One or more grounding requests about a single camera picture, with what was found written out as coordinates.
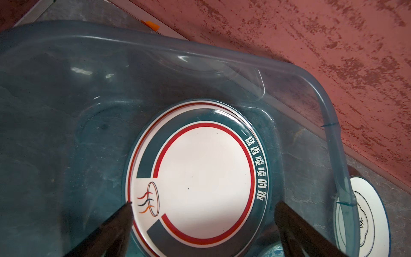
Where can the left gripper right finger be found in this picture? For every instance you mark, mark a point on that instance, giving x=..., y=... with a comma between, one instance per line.
x=298, y=237

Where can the small teal patterned plate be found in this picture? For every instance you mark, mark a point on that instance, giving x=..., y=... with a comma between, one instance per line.
x=274, y=250

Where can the blue translucent plastic bin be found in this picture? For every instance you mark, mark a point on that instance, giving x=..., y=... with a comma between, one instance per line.
x=203, y=141

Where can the white plate flower outline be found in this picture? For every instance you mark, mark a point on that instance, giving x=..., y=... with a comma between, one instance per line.
x=375, y=238

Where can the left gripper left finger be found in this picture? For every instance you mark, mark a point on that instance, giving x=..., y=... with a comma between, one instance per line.
x=110, y=239

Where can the green rim plate steam logo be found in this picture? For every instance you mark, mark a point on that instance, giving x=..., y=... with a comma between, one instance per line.
x=205, y=180

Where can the large white plate red characters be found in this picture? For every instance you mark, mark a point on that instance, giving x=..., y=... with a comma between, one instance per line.
x=131, y=180

